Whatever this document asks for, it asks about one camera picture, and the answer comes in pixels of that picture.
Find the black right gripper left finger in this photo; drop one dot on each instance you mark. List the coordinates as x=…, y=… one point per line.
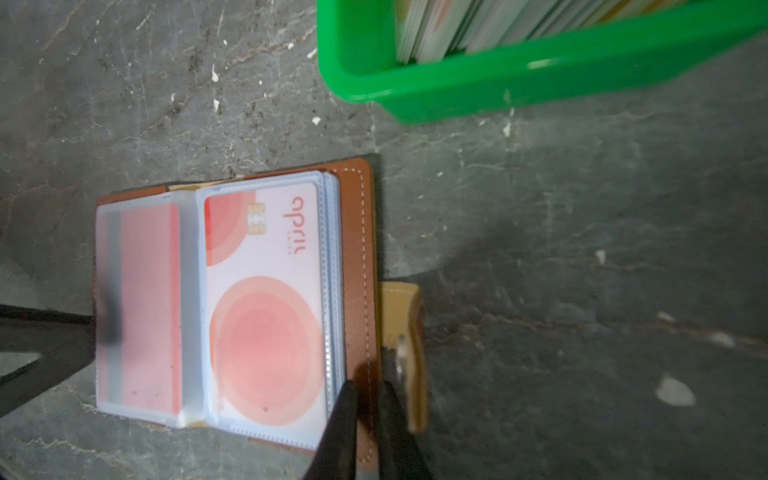
x=335, y=457

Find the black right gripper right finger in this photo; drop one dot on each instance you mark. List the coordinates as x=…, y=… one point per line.
x=399, y=454

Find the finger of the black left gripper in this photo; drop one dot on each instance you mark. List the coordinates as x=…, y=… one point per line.
x=65, y=343

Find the pink red credit card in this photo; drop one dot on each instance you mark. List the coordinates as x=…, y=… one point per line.
x=264, y=304
x=138, y=311

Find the brown leather card holder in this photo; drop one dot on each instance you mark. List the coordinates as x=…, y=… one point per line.
x=372, y=329

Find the green plastic card bin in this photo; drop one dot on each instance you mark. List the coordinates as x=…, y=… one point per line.
x=357, y=60

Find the stack of cards in bin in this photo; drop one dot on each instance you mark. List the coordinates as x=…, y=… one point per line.
x=428, y=31

